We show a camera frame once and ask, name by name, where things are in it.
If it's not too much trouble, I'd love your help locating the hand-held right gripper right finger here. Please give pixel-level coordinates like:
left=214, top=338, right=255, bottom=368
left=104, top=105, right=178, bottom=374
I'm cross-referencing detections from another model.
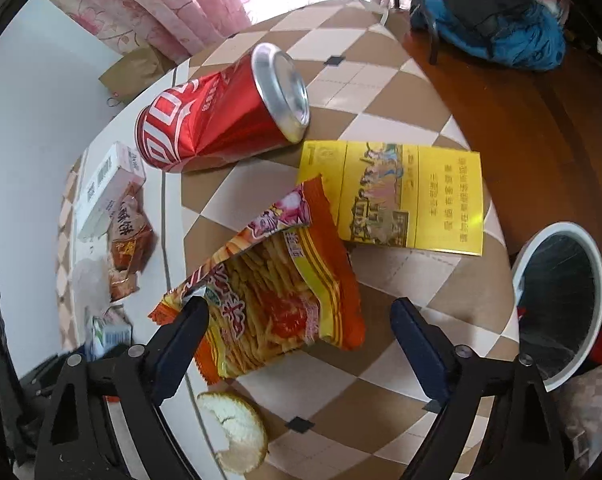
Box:
left=390, top=297, right=569, bottom=480

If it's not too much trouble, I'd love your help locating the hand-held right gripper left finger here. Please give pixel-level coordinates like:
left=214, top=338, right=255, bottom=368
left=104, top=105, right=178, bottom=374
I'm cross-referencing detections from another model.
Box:
left=33, top=297, right=212, bottom=480

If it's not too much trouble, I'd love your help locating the orange snack packet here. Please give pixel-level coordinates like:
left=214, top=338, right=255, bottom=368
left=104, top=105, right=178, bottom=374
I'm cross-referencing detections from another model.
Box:
left=147, top=175, right=367, bottom=386

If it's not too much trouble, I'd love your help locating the yellow carton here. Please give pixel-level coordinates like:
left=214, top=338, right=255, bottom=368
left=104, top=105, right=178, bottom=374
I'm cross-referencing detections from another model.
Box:
left=296, top=140, right=483, bottom=257

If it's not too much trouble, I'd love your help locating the white waste bin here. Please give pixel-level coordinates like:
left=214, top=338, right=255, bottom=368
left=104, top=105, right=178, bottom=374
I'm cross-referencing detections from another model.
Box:
left=511, top=221, right=602, bottom=393

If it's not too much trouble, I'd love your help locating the white paper box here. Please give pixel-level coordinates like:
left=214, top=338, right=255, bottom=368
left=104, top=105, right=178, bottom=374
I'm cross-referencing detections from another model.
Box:
left=75, top=141, right=146, bottom=241

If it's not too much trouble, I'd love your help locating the red soda can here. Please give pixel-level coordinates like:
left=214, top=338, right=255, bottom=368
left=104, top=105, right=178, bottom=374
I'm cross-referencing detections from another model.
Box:
left=135, top=42, right=312, bottom=175

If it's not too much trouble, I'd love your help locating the green and white carton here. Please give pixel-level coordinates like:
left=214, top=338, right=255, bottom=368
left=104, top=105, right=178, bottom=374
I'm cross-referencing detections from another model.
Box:
left=83, top=305, right=133, bottom=361

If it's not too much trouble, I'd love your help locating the brown snack packet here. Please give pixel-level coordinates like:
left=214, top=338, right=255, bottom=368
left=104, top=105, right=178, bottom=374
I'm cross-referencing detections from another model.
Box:
left=108, top=269, right=140, bottom=304
left=106, top=185, right=158, bottom=276

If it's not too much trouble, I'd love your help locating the bitten white bread bun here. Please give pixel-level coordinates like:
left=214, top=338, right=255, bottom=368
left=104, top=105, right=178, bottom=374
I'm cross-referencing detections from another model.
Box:
left=196, top=391, right=269, bottom=475

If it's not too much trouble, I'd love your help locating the pink checkered pillow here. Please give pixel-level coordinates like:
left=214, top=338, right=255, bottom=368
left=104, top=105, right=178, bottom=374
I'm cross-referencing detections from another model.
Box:
left=556, top=365, right=602, bottom=480

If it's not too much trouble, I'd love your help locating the checkered brown tablecloth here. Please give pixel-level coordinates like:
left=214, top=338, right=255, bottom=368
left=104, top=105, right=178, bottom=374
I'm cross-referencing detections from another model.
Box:
left=56, top=0, right=519, bottom=480

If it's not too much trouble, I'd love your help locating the brown paper bag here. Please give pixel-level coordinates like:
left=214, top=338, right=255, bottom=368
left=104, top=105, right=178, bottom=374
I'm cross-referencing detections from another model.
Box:
left=98, top=45, right=177, bottom=106

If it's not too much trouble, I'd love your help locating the blue cloth pile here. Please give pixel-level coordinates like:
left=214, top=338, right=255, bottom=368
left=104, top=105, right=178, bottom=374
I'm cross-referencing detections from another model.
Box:
left=410, top=0, right=567, bottom=72

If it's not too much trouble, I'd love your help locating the pink floral curtain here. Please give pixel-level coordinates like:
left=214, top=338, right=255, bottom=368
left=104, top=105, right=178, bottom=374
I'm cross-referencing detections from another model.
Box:
left=38, top=0, right=252, bottom=58

